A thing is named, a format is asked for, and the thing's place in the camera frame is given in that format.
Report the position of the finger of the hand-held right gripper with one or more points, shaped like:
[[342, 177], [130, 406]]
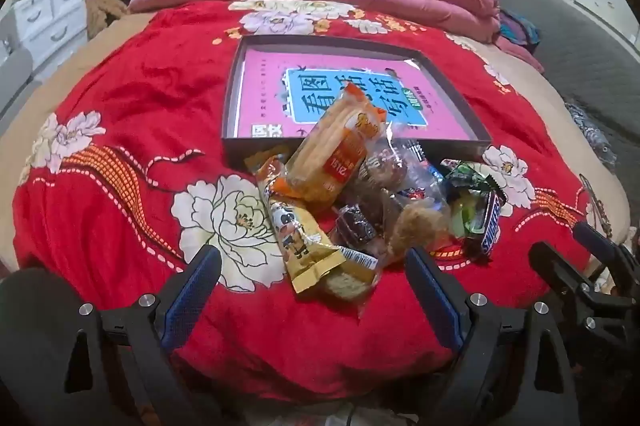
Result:
[[587, 236], [552, 265]]

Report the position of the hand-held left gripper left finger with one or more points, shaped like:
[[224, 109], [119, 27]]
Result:
[[192, 288]]

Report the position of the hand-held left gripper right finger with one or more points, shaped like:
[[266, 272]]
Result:
[[435, 301]]

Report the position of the clear packet of floss cake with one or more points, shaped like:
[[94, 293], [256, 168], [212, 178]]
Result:
[[417, 226]]

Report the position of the brown chocolate bar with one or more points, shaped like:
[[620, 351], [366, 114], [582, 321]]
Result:
[[487, 221]]

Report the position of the clear packet of beige cake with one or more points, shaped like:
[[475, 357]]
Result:
[[350, 281]]

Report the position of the yellow cartoon snack packet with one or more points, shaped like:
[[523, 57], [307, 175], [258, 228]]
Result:
[[295, 231]]

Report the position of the dark green snack packet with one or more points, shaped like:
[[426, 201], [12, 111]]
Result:
[[467, 176]]

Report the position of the clear packet of dates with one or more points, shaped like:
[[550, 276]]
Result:
[[385, 171]]

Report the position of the orange rice cracker packet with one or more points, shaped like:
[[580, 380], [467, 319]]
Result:
[[325, 145]]

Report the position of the grey shallow cardboard box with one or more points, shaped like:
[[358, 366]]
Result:
[[360, 43]]

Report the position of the grey patterned cloth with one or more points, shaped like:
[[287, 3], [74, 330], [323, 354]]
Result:
[[592, 135]]

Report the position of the red floral blanket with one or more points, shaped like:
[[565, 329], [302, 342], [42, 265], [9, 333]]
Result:
[[150, 115]]

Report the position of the grey quilted headboard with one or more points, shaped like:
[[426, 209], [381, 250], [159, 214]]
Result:
[[575, 55]]

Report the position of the pink and blue book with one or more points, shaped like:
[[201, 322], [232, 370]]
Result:
[[265, 95]]

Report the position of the colourful folded clothes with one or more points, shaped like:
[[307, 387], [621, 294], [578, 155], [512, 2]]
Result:
[[520, 30]]

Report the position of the brown fuzzy blanket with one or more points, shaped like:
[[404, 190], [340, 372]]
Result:
[[102, 13]]

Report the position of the white drawer cabinet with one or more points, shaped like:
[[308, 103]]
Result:
[[50, 20]]

